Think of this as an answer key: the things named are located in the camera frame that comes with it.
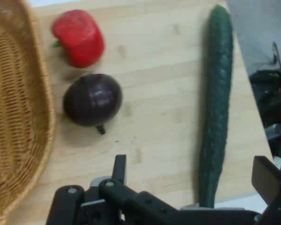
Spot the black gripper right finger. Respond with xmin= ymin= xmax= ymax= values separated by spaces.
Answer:
xmin=251 ymin=156 xmax=281 ymax=225

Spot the woven wicker basket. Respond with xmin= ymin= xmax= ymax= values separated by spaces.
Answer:
xmin=0 ymin=0 xmax=57 ymax=225

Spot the red bell pepper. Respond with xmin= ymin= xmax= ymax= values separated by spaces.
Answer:
xmin=51 ymin=9 xmax=106 ymax=69

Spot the dark purple onion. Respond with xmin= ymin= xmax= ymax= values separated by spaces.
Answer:
xmin=62 ymin=73 xmax=124 ymax=135

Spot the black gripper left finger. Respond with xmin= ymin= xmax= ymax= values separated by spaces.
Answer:
xmin=46 ymin=154 xmax=179 ymax=225

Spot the dark green cucumber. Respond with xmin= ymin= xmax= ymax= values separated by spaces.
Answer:
xmin=198 ymin=4 xmax=234 ymax=209

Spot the black equipment base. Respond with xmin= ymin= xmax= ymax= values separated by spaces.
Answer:
xmin=248 ymin=41 xmax=281 ymax=165

